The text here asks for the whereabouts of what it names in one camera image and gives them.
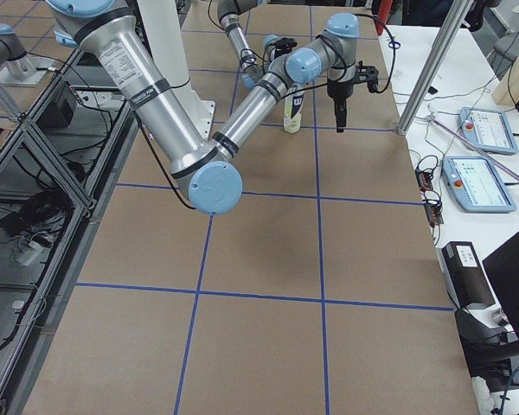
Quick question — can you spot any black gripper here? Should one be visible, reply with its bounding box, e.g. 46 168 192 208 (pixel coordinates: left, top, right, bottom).
327 80 354 132

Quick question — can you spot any white tennis ball can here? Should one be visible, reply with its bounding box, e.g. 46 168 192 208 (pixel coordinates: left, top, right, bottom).
283 84 304 134

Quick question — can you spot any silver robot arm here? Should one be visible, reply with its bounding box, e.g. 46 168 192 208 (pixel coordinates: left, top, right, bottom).
217 0 268 89
49 1 360 214

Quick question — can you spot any small electronics board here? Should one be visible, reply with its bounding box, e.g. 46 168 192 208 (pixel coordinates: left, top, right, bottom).
414 155 443 228

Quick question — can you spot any far teach pendant tablet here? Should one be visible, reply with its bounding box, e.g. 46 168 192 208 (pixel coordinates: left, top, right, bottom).
459 106 518 155

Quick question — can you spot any teach pendant tablet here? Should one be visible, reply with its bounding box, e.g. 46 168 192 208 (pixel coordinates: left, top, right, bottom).
459 106 518 155
442 156 516 214

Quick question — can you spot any near teach pendant tablet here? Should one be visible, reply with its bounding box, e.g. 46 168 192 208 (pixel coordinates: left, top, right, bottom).
442 156 516 214

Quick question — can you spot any long reacher grabber stick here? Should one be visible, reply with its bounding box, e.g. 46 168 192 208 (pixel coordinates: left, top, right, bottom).
426 115 519 183

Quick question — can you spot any black box white label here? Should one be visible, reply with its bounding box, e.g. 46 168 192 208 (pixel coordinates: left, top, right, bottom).
441 241 496 310

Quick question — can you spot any black monitor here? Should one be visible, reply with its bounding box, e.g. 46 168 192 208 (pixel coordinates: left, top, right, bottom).
483 232 519 331

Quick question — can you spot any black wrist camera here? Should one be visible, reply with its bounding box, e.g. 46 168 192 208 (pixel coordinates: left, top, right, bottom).
352 61 379 93
273 37 298 58

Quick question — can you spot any aluminium frame post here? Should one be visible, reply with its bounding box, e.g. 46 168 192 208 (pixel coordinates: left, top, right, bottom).
397 1 472 136

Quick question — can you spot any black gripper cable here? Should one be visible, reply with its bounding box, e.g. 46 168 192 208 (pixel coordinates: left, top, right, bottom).
207 0 286 70
354 12 395 93

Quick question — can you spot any white camera stand pedestal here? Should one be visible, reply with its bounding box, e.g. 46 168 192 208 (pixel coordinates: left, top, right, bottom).
137 0 215 139

